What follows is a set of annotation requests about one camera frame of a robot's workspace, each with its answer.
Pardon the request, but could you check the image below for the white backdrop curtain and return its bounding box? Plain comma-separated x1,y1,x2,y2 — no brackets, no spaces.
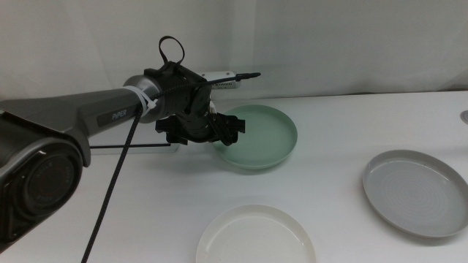
0,0,468,103

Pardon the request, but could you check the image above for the white shallow bowl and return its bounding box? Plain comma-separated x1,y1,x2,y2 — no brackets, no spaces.
195,204,317,263

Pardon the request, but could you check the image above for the black braided cable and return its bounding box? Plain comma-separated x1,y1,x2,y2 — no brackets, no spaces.
80,72,263,263

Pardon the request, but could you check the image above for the black strap loop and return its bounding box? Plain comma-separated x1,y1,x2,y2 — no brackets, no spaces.
158,35,186,67

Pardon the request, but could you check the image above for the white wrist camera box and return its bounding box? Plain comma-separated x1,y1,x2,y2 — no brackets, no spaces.
200,70,243,90

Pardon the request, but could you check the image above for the pale green shallow bowl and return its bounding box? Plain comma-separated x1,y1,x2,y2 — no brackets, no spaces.
211,104,298,171

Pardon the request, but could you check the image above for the white zip tie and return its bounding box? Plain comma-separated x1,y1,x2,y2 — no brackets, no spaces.
121,85,159,115

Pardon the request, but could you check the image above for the grey shallow bowl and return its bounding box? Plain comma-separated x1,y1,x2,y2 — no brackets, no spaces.
362,149,468,239

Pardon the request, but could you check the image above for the silver rectangular cable hatch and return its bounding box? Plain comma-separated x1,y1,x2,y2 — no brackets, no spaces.
88,122,181,155

